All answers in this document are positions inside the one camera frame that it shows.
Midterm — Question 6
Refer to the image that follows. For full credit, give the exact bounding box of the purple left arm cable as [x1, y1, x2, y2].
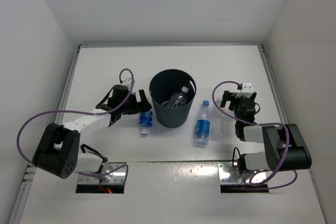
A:
[16, 68, 135, 189]

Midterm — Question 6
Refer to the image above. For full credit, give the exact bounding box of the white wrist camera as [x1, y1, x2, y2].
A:
[235, 82, 254, 99]
[122, 78, 133, 88]

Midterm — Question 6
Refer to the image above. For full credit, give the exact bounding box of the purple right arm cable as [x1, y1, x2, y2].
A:
[212, 80, 298, 189]

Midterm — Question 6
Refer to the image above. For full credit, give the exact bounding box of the aluminium table edge rail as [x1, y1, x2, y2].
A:
[257, 44, 289, 124]

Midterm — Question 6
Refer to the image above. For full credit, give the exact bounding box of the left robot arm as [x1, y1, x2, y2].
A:
[32, 84, 152, 179]

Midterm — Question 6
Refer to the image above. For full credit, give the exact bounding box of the dark-label bottle in bin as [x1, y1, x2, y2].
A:
[162, 86, 189, 109]

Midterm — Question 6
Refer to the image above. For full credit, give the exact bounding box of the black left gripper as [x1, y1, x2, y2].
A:
[119, 89, 151, 114]

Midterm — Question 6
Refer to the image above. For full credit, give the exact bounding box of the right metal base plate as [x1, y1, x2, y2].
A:
[217, 162, 252, 186]

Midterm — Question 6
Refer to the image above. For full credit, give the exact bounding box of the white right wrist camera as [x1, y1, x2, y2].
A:
[235, 82, 254, 99]

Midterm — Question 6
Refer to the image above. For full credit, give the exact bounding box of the small blue-label plastic bottle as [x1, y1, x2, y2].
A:
[138, 110, 153, 137]

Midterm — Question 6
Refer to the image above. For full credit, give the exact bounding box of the left aluminium frame rail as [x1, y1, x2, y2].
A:
[7, 44, 82, 224]

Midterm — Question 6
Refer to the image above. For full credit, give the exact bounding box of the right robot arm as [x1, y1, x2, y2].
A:
[220, 91, 312, 174]

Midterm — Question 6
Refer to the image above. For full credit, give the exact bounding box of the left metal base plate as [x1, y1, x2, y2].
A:
[77, 163, 129, 187]

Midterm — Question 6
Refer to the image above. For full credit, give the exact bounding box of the metal base plate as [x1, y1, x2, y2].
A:
[77, 163, 129, 187]
[217, 162, 252, 186]

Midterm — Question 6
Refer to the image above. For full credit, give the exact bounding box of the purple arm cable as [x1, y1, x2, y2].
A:
[16, 68, 135, 189]
[212, 80, 298, 189]

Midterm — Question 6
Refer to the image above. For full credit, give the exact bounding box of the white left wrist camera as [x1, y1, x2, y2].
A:
[122, 78, 133, 88]

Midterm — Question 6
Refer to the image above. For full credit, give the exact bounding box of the clear unlabelled plastic bottle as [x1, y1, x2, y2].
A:
[210, 100, 225, 142]

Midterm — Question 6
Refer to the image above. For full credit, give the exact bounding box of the dark grey waste bin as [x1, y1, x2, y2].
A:
[149, 69, 196, 128]

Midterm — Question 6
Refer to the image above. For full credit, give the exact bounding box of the blue-cap blue-label water bottle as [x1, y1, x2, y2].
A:
[193, 100, 211, 148]

